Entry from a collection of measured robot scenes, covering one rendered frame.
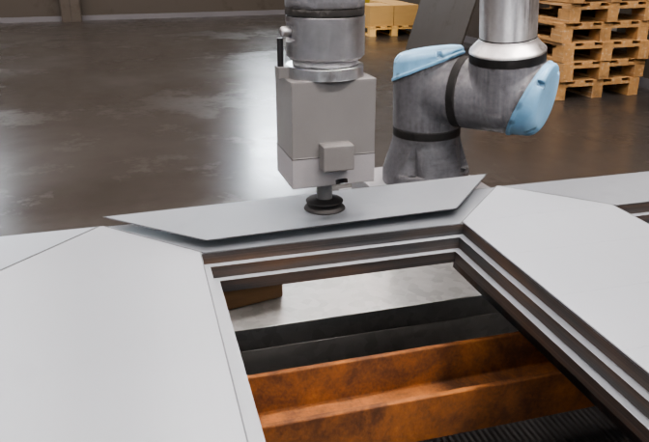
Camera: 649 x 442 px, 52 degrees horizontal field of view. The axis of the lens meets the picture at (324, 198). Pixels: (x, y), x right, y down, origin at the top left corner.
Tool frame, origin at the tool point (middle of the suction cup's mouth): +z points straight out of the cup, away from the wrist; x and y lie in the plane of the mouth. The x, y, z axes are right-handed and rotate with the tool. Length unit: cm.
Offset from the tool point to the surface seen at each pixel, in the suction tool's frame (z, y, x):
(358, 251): 1.2, 1.5, -6.4
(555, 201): -0.3, 25.7, -3.6
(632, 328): -0.3, 15.0, -27.9
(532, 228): -0.3, 18.9, -9.4
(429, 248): 1.8, 9.0, -6.6
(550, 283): -0.3, 13.6, -20.0
